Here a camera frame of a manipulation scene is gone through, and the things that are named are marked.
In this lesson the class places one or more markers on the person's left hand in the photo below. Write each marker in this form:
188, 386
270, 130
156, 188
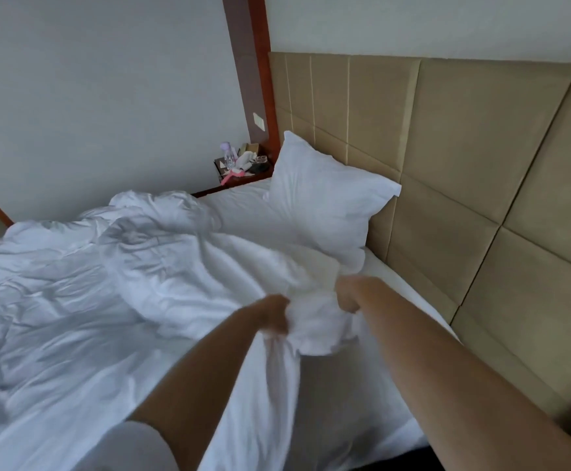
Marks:
274, 314

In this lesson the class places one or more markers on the person's right hand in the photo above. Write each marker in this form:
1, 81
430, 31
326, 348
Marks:
356, 292

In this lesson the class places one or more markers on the white pillow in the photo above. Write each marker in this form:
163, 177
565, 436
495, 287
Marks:
325, 196

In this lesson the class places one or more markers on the white bed sheet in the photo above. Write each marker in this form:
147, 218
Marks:
344, 417

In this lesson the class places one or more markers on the pink lint roller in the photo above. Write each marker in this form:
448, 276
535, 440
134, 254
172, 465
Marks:
234, 177

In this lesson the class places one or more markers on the white duvet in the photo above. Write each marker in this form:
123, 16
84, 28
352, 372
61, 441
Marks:
89, 289

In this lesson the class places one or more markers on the person's right forearm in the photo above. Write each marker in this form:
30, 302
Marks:
462, 397

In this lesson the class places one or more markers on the person's left forearm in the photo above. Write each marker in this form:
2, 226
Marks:
197, 387

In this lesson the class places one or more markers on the person's white shirt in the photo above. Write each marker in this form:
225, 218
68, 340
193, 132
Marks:
123, 451

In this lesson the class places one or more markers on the dark wooden nightstand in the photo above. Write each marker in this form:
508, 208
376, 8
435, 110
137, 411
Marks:
262, 175

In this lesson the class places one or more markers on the beige padded headboard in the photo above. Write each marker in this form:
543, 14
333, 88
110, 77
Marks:
462, 142

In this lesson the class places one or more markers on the white wall switch panel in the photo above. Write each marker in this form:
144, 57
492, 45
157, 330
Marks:
259, 122

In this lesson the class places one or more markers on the dark wooden wall panel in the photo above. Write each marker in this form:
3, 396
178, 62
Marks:
241, 54

